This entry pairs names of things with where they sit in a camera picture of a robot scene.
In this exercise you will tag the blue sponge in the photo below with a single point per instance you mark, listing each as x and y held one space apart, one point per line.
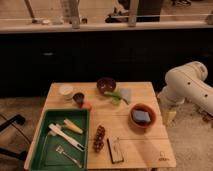
141 116

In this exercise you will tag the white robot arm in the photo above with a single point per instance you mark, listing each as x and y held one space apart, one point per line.
185 82

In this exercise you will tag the dark red bowl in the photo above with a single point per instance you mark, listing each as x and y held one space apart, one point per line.
106 84

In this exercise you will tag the green vegetable toy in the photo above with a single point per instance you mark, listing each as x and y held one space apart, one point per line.
117 97

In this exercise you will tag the grey blue cloth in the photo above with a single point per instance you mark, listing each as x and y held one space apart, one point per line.
126 94

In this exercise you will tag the orange fruit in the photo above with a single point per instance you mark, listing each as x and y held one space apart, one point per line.
87 106

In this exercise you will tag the small dark cup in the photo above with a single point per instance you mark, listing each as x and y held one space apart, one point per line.
78 98

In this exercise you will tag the white cup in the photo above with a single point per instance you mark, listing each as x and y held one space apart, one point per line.
66 91

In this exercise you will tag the corn cob toy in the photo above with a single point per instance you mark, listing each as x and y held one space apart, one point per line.
69 124

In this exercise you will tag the orange clay bowl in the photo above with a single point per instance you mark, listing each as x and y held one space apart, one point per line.
146 108

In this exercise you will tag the dark rectangular block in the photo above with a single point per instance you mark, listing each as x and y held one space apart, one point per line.
115 150

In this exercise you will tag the brown grape bunch toy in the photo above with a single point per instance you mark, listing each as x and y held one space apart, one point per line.
98 139

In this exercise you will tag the silver fork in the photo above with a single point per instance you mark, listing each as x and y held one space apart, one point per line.
61 151

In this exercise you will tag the black chair base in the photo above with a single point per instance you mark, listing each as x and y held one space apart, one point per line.
8 137

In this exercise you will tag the green plastic tray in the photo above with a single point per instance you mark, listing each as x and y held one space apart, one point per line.
44 156

